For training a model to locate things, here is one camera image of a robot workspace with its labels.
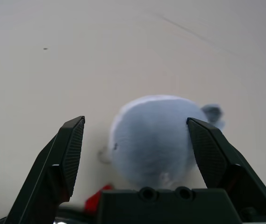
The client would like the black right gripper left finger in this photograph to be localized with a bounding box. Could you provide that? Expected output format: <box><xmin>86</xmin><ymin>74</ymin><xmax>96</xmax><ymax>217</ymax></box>
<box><xmin>5</xmin><ymin>115</ymin><xmax>86</xmax><ymax>224</ymax></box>

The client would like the red black paddle case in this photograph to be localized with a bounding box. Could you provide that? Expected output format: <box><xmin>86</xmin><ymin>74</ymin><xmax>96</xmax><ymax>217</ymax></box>
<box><xmin>83</xmin><ymin>183</ymin><xmax>114</xmax><ymax>213</ymax></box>

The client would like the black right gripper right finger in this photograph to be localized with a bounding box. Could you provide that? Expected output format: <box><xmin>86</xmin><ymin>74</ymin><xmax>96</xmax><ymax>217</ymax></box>
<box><xmin>186</xmin><ymin>117</ymin><xmax>266</xmax><ymax>220</ymax></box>

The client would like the white blue plush ball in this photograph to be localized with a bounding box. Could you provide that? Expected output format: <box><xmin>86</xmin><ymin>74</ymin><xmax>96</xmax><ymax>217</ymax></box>
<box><xmin>97</xmin><ymin>94</ymin><xmax>226</xmax><ymax>190</ymax></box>

